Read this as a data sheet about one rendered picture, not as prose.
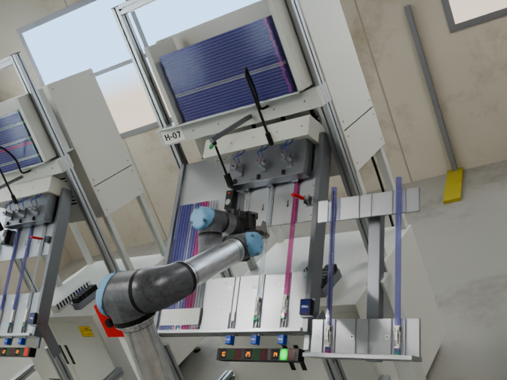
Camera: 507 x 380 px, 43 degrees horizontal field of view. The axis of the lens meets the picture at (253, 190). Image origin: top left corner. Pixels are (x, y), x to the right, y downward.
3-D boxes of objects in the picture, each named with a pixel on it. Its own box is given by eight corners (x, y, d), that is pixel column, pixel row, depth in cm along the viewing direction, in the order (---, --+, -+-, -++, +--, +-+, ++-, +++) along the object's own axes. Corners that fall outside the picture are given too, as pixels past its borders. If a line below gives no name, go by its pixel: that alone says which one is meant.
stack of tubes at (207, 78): (293, 92, 223) (267, 16, 217) (185, 122, 254) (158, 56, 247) (308, 82, 233) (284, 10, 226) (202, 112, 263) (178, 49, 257)
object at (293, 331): (311, 335, 209) (299, 331, 203) (166, 337, 247) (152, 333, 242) (312, 332, 209) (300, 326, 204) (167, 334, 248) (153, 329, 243)
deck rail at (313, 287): (317, 335, 207) (307, 331, 203) (311, 335, 209) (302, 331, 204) (332, 139, 234) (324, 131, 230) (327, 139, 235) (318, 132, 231)
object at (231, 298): (308, 330, 207) (302, 328, 205) (161, 332, 246) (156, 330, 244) (312, 273, 214) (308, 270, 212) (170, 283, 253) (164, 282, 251)
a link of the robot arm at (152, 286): (160, 271, 155) (259, 221, 196) (127, 275, 160) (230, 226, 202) (172, 317, 156) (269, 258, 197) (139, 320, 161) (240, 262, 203)
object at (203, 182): (321, 224, 223) (312, 219, 219) (181, 242, 262) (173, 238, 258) (327, 139, 235) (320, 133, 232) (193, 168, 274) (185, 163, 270)
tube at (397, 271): (400, 356, 172) (397, 355, 171) (395, 356, 173) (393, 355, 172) (401, 177, 188) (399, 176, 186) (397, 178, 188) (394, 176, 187)
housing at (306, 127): (328, 151, 234) (307, 134, 224) (225, 172, 263) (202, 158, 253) (330, 131, 238) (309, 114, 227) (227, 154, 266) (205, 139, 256)
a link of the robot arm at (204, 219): (188, 233, 202) (188, 206, 204) (211, 237, 211) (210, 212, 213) (207, 229, 197) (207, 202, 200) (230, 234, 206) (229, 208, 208)
